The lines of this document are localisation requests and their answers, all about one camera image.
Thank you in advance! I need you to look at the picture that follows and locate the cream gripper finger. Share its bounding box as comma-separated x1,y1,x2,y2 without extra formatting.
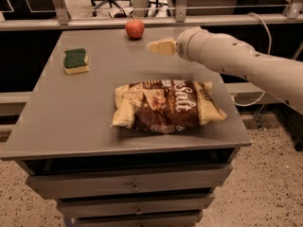
148,39,176,56

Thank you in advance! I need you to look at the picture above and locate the red apple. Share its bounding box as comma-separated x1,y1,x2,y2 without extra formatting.
125,19,145,39

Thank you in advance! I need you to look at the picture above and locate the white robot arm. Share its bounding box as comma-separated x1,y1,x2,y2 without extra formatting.
148,27,303,114

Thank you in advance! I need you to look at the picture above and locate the green and yellow sponge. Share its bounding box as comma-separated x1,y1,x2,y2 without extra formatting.
63,48,90,75

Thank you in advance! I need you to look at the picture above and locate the brown chip bag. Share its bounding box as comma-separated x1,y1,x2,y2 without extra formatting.
112,79,227,134

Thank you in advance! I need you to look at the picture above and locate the black office chair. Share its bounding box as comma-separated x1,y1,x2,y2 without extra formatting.
90,0,133,17

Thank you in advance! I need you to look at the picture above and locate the grey metal railing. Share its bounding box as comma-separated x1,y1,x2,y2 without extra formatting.
0,0,303,31

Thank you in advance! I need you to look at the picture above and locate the grey drawer cabinet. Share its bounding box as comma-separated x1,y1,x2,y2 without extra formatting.
1,27,251,227

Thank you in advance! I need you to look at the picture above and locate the top drawer knob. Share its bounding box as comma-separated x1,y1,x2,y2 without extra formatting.
130,182,140,192

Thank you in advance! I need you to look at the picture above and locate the drawer knob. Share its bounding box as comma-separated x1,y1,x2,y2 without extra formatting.
130,182,140,192
135,206,143,215

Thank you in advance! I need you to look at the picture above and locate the white cable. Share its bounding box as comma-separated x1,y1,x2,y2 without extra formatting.
233,11,273,108

